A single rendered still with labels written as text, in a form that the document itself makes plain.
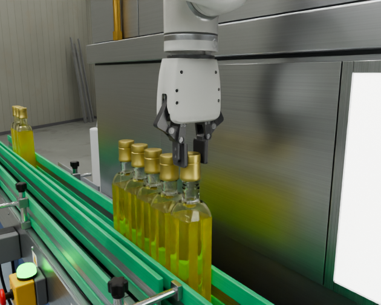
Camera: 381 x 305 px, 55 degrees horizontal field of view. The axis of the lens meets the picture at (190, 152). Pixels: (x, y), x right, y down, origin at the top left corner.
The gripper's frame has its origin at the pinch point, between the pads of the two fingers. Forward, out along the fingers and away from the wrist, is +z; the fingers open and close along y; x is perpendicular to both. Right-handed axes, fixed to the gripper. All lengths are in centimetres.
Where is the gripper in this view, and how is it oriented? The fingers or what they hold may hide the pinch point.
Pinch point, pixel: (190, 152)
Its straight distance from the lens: 60.5
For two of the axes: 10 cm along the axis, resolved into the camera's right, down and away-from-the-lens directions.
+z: 0.0, 9.8, 2.1
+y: -8.0, 1.2, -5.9
